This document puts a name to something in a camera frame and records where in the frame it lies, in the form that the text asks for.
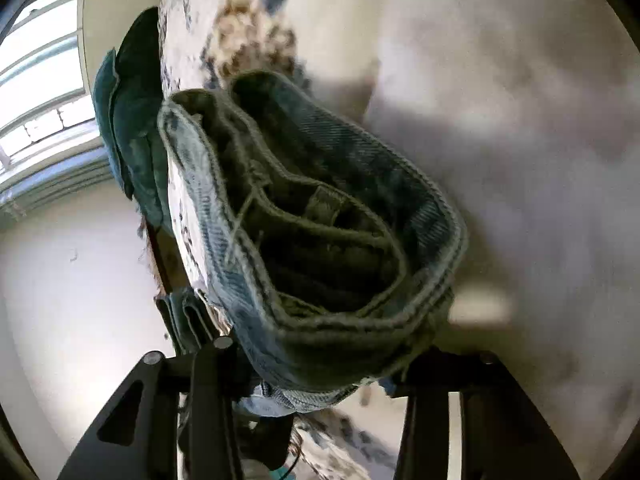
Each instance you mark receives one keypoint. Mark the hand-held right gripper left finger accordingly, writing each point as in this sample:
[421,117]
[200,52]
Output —
[210,390]

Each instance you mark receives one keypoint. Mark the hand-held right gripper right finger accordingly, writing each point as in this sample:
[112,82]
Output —
[430,410]

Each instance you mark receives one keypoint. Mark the blue denim pants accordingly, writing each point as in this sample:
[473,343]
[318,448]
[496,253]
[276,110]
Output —
[310,240]

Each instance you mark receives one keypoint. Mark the teal cushion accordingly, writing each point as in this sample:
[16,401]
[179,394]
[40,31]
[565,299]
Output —
[132,130]

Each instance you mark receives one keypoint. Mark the window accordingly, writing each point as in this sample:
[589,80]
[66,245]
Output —
[40,105]

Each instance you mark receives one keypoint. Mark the white patterned blanket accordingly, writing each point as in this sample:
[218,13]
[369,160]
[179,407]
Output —
[210,25]

